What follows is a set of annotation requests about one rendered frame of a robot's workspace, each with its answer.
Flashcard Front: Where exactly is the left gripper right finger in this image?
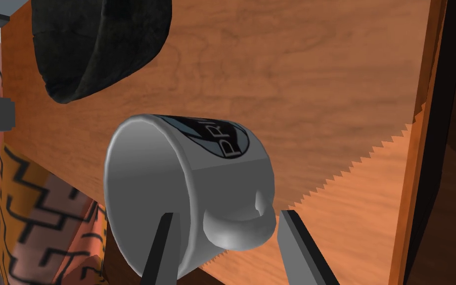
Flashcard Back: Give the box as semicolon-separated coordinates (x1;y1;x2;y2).
277;209;340;285

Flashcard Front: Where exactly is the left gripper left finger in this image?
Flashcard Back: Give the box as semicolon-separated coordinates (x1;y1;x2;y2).
140;212;182;285

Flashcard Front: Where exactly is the white mug with dark emblem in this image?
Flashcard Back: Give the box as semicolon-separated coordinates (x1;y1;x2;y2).
103;114;278;280

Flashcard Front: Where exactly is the wooden table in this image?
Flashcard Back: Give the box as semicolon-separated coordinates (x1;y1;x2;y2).
0;0;449;285

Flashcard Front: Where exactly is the black bowl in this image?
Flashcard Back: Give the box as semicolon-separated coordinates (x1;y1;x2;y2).
31;0;173;105

